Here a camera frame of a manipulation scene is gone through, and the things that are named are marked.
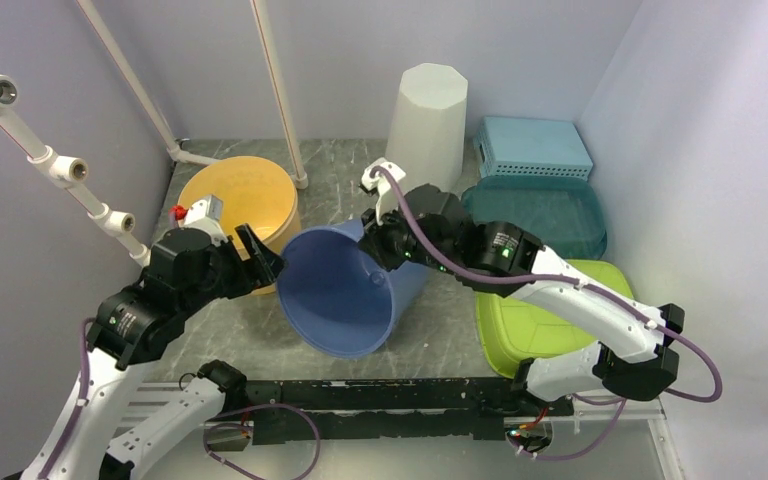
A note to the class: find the lime green tub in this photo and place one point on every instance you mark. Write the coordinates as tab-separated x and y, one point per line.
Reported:
511	331

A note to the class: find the translucent white bucket liner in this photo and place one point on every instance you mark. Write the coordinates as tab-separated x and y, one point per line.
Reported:
427	132

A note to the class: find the beige bucket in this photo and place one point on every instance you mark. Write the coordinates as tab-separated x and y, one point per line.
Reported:
254	191

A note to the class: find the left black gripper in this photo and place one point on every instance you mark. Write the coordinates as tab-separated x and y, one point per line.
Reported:
267	263

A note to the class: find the light blue perforated basket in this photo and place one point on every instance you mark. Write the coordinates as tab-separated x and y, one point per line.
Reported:
530	147

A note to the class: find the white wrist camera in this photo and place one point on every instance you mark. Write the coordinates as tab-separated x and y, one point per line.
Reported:
203	215
375	181

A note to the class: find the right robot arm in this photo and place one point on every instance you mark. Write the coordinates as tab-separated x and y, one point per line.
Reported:
629	355

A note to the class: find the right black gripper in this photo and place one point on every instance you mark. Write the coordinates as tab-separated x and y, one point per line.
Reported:
374	239

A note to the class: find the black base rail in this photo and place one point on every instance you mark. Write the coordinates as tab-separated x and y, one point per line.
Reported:
279	411

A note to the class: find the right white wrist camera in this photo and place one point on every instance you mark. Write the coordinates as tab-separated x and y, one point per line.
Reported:
375	181

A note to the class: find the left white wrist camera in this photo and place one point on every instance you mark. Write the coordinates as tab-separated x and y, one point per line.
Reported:
203	215

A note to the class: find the blue bucket rim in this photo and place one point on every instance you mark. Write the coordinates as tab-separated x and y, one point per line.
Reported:
336	297

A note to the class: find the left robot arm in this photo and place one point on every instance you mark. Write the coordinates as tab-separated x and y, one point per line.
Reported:
83	443

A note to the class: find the teal transparent tub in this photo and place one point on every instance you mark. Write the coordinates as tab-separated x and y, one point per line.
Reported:
564	213

